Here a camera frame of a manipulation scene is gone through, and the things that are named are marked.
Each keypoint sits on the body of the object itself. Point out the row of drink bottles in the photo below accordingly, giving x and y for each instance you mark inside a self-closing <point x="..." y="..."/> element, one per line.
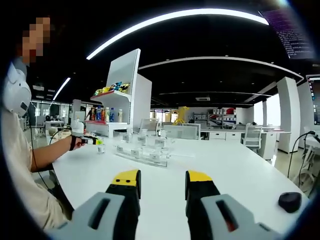
<point x="106" y="115"/>

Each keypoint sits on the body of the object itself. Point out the white mesh office chair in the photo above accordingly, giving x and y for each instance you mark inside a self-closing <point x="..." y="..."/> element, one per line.
<point x="149" y="126"/>
<point x="252" y="136"/>

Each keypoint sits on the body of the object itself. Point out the large dark monitor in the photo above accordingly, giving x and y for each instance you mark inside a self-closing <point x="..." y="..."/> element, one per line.
<point x="290" y="32"/>

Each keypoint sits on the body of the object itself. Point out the person's left hand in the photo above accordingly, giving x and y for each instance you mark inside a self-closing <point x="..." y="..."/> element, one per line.
<point x="78" y="144"/>

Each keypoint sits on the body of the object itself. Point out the clear acrylic reagent rack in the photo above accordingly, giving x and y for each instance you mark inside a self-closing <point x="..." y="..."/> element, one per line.
<point x="140" y="156"/>

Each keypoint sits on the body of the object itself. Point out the person in beige shirt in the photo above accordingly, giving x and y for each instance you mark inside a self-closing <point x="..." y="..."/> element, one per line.
<point x="22" y="185"/>

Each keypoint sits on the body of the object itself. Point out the ceiling air vent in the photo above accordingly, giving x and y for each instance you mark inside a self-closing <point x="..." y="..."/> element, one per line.
<point x="203" y="99"/>

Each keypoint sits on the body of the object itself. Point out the storage shelf with boxes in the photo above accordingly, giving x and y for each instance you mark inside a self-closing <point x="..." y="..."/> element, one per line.
<point x="215" y="118"/>

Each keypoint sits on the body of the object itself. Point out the yellow figure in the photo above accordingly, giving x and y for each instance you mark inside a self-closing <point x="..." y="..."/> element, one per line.
<point x="181" y="116"/>

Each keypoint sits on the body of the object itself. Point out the row of snack bags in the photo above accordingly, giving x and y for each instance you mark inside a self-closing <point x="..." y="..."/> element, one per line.
<point x="112" y="88"/>

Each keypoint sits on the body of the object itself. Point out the white desk divider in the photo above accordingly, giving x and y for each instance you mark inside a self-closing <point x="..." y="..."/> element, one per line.
<point x="182" y="132"/>

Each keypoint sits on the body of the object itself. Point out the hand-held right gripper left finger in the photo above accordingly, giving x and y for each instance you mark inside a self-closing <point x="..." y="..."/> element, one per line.
<point x="112" y="215"/>

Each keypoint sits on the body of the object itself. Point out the straight ceiling light strip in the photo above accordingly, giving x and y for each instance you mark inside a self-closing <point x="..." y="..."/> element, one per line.
<point x="61" y="88"/>

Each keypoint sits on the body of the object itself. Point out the white wearable device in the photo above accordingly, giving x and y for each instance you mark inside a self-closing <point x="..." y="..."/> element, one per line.
<point x="16" y="92"/>

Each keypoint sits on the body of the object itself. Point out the black computer mouse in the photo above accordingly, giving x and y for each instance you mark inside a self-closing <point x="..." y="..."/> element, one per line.
<point x="290" y="202"/>

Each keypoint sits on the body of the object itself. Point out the curved ceiling light strip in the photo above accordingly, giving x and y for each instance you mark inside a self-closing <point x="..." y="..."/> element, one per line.
<point x="175" y="15"/>

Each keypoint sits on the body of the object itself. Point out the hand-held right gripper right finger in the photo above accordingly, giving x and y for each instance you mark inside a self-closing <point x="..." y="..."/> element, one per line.
<point x="212" y="215"/>

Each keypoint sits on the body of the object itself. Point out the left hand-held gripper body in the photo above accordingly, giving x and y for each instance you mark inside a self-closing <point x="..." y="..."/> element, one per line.
<point x="77" y="126"/>

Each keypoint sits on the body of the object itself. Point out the row of white desks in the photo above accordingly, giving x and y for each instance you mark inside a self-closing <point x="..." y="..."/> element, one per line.
<point x="225" y="136"/>

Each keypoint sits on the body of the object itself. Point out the small computer monitor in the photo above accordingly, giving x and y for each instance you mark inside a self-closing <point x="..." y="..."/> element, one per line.
<point x="314" y="100"/>

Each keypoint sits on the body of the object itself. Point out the white display shelf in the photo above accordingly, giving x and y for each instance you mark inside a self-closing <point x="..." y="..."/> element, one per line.
<point x="123" y="70"/>

